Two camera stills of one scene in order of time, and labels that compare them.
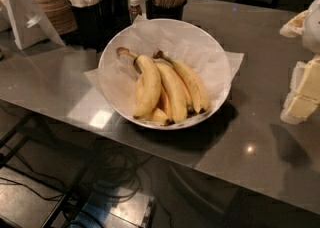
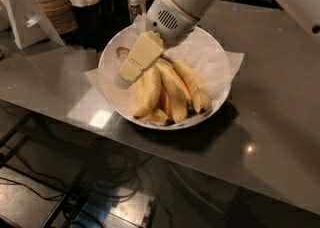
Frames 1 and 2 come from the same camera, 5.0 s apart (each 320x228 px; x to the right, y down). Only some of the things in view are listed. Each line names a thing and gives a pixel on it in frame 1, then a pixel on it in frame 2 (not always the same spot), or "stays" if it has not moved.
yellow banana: (158, 116) stays
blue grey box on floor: (110, 206) stays
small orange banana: (163, 103) stays
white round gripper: (312, 29) -> (168, 22)
